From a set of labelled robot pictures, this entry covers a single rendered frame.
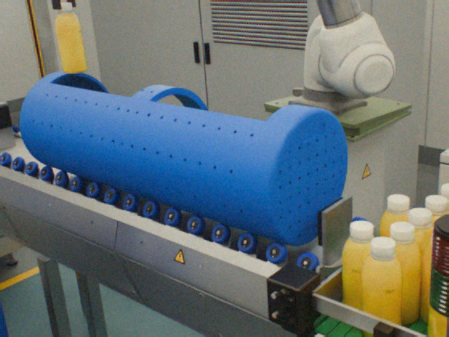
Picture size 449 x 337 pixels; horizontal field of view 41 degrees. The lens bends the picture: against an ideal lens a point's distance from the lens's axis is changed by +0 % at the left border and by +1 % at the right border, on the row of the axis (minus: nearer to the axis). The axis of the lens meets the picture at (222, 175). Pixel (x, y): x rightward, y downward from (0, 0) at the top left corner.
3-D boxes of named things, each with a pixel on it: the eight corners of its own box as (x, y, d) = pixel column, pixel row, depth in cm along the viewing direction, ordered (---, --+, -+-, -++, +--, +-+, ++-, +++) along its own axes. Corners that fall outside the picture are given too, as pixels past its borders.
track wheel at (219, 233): (219, 222, 133) (214, 220, 132) (234, 227, 130) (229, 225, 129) (212, 241, 133) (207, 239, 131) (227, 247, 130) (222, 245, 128)
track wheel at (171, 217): (171, 207, 143) (167, 205, 141) (185, 211, 140) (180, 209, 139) (165, 225, 142) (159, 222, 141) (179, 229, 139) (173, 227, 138)
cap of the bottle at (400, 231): (409, 243, 101) (410, 233, 101) (386, 237, 104) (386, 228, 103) (417, 233, 104) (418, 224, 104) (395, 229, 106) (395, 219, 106)
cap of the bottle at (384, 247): (367, 247, 101) (367, 237, 100) (390, 245, 101) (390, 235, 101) (375, 258, 97) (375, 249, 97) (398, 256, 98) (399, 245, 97)
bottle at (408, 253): (410, 330, 106) (414, 247, 100) (374, 318, 109) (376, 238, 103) (423, 311, 110) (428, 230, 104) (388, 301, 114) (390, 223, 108)
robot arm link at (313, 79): (345, 80, 194) (351, 9, 186) (367, 93, 177) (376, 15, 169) (296, 81, 191) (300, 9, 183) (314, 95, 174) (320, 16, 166)
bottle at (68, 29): (58, 74, 163) (47, 11, 157) (69, 69, 169) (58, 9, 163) (82, 73, 162) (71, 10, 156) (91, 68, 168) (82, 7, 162)
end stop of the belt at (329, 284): (414, 221, 133) (414, 209, 132) (418, 221, 132) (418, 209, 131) (310, 306, 106) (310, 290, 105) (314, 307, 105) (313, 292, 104)
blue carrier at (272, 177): (107, 153, 193) (96, 63, 183) (347, 220, 137) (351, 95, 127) (26, 178, 173) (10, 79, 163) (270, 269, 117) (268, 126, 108)
